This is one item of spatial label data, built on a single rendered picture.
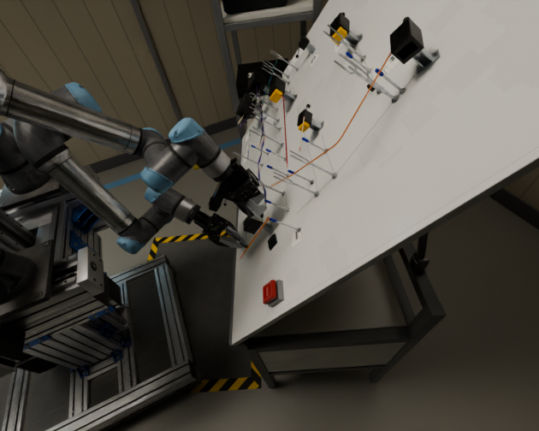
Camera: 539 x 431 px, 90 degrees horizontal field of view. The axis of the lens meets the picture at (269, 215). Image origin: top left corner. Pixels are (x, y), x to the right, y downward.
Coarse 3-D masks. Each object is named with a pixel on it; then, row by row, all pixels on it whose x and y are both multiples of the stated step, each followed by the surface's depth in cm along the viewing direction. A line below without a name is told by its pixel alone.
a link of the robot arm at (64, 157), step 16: (16, 128) 68; (32, 128) 68; (32, 144) 69; (48, 144) 70; (64, 144) 75; (32, 160) 70; (48, 160) 71; (64, 160) 74; (64, 176) 74; (80, 176) 76; (80, 192) 77; (96, 192) 79; (96, 208) 80; (112, 208) 82; (112, 224) 83; (128, 224) 85; (144, 224) 89; (128, 240) 85; (144, 240) 88
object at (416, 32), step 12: (408, 24) 50; (396, 36) 52; (408, 36) 49; (420, 36) 51; (396, 48) 51; (408, 48) 52; (420, 48) 50; (408, 60) 52; (420, 60) 55; (432, 60) 54
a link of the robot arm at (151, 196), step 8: (152, 192) 84; (168, 192) 86; (176, 192) 87; (152, 200) 85; (160, 200) 85; (168, 200) 85; (176, 200) 86; (160, 208) 87; (168, 208) 86; (176, 208) 86
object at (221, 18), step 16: (288, 0) 135; (304, 0) 131; (320, 0) 120; (224, 16) 128; (240, 16) 126; (256, 16) 126; (288, 16) 124; (304, 16) 124; (224, 32) 127; (304, 32) 176; (224, 48) 132; (224, 64) 138; (240, 128) 166
